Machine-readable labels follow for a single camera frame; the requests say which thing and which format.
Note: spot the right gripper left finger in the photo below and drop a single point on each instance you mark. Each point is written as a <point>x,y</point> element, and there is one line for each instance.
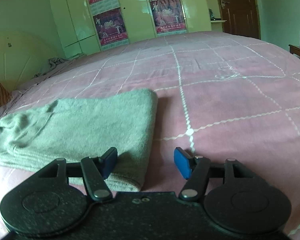
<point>52,180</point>

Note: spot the yellow-green wardrobe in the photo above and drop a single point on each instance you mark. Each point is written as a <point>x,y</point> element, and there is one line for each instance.
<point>76,28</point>

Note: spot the crumpled grey cloth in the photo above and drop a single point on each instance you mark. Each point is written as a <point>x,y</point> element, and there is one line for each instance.
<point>55,61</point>

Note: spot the lower right pink poster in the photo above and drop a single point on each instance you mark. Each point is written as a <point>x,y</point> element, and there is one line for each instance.
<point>168,17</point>

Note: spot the grey-green knit pants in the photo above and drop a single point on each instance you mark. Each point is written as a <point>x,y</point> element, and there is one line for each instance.
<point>77,128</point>

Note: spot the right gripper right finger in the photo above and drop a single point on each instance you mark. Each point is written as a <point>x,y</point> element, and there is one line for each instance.
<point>197,170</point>

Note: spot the corner wall shelves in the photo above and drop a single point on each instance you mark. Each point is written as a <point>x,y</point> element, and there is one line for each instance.
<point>216,18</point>

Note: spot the dark brown wooden door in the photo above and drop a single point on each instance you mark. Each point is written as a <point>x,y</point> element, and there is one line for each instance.
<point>241,17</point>

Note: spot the pink checked bedspread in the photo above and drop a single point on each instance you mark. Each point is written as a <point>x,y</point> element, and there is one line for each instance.
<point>220,95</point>

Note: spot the cream bed headboard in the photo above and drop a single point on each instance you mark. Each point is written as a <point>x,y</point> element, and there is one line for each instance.
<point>22,56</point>

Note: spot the lower left pink poster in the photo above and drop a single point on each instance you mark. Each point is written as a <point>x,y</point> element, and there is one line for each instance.
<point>110,27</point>

